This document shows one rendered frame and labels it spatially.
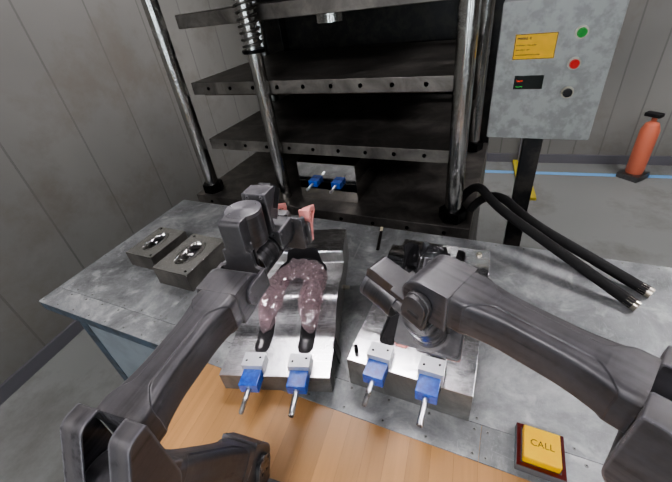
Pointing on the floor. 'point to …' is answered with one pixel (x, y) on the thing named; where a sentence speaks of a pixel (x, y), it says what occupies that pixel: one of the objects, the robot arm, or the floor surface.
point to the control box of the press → (552, 73)
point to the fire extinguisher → (642, 149)
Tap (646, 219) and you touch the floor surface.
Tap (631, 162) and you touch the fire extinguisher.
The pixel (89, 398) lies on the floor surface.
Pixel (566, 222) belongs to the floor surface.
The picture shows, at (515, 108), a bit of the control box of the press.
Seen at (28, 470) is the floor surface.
